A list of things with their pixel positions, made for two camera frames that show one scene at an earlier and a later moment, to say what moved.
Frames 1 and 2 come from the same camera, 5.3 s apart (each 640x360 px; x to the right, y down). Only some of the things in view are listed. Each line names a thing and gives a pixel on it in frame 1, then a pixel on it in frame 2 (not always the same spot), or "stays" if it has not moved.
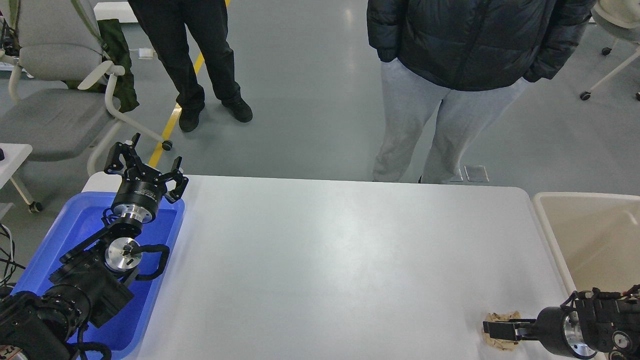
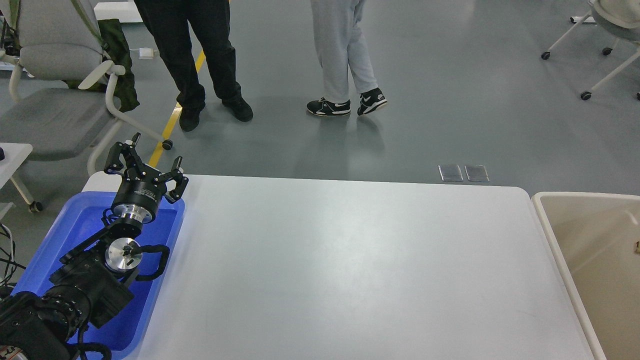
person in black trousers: (166, 22) stays
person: (478, 55) -> (338, 26)
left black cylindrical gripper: (138, 198) stays
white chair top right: (619, 20) stays
